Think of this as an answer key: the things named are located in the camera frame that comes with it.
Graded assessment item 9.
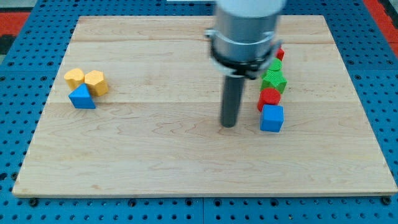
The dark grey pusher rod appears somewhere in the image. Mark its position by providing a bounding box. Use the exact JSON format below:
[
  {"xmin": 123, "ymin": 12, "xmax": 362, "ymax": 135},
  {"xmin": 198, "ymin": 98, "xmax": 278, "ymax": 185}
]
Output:
[{"xmin": 220, "ymin": 77, "xmax": 245, "ymax": 128}]

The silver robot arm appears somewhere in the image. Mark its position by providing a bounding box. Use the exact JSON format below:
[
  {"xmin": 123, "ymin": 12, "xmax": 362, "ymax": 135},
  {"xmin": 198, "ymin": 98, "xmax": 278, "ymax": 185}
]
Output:
[{"xmin": 205, "ymin": 0, "xmax": 287, "ymax": 128}]

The red block behind arm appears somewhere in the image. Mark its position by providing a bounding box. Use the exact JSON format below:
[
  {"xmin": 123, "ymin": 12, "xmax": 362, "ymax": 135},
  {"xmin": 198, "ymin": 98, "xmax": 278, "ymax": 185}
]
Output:
[{"xmin": 275, "ymin": 47, "xmax": 285, "ymax": 61}]

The blue cube block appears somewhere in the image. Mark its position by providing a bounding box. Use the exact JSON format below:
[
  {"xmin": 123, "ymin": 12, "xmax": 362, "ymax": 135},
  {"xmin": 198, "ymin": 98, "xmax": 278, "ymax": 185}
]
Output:
[{"xmin": 259, "ymin": 105, "xmax": 284, "ymax": 133}]

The blue triangle block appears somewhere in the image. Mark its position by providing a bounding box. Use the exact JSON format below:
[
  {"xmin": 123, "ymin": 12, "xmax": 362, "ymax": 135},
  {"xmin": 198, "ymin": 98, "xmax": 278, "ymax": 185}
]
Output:
[{"xmin": 68, "ymin": 83, "xmax": 96, "ymax": 109}]

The red cylinder block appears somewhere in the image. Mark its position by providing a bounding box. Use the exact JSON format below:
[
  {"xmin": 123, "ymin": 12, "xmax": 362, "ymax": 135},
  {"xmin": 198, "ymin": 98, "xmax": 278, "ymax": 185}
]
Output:
[{"xmin": 257, "ymin": 88, "xmax": 281, "ymax": 111}]

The green star block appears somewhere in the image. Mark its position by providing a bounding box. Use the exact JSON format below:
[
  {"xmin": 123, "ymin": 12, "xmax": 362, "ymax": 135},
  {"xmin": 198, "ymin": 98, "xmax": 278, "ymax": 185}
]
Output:
[{"xmin": 260, "ymin": 70, "xmax": 287, "ymax": 94}]

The green round block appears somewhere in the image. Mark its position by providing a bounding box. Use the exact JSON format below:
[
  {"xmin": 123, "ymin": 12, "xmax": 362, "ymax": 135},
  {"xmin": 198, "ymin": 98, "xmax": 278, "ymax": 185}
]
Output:
[{"xmin": 268, "ymin": 58, "xmax": 282, "ymax": 72}]

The wooden board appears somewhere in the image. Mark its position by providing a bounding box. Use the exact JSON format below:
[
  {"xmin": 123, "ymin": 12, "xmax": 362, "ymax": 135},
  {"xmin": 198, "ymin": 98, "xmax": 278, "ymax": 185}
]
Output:
[{"xmin": 12, "ymin": 16, "xmax": 397, "ymax": 198}]

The yellow hexagon block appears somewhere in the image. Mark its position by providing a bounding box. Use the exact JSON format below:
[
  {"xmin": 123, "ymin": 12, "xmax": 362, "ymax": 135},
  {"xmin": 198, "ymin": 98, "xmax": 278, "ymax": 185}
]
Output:
[{"xmin": 85, "ymin": 70, "xmax": 109, "ymax": 96}]

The yellow heart block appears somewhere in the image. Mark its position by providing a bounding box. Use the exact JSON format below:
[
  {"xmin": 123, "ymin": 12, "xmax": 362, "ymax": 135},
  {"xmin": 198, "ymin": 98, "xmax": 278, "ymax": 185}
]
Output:
[{"xmin": 63, "ymin": 68, "xmax": 85, "ymax": 91}]

